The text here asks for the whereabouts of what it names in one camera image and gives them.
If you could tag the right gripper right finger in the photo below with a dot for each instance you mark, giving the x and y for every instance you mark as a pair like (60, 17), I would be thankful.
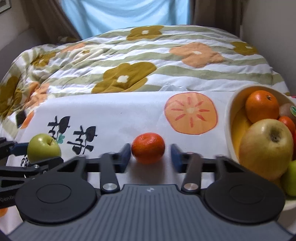
(191, 165)

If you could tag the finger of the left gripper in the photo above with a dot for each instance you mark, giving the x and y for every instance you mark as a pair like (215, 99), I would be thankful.
(19, 149)
(49, 163)

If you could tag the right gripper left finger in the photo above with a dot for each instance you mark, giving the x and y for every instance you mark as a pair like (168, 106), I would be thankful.
(110, 165)

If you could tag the green apple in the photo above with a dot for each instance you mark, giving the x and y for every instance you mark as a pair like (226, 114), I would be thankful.
(41, 147)
(289, 179)

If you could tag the small orange tangerine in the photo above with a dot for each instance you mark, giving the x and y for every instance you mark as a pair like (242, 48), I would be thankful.
(148, 148)

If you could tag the large yellow apple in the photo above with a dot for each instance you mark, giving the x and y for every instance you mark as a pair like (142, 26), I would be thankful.
(266, 149)

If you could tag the red tomato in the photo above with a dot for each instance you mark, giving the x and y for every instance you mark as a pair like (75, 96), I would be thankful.
(294, 146)

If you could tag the black phone on bed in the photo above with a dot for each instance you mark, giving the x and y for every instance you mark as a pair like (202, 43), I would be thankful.
(20, 118)

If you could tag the white fruit print cloth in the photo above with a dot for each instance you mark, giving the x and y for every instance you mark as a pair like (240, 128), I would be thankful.
(65, 202)

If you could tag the cream fruit bowl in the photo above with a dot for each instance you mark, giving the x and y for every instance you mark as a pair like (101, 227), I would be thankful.
(237, 122)

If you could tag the orange in bowl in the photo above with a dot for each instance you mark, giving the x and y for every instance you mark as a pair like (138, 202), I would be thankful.
(261, 105)

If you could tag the grey headboard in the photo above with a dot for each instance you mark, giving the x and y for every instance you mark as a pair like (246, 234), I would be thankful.
(24, 41)

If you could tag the brown kiwi with sticker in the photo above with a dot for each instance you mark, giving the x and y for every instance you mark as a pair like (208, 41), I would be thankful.
(289, 110)

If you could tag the floral striped duvet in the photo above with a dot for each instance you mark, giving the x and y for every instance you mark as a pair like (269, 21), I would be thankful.
(147, 58)

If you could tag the left brown curtain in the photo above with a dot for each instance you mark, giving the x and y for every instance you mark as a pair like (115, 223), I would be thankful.
(50, 22)

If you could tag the brown curtain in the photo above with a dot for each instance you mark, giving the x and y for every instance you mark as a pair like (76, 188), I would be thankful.
(223, 14)
(50, 22)

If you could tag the blue cloth on window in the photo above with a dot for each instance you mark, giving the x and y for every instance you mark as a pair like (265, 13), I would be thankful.
(92, 17)

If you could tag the right brown curtain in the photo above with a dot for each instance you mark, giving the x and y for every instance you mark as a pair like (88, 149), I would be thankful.
(223, 14)

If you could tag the framed wall picture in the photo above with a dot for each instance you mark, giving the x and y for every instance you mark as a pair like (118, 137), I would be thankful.
(4, 5)

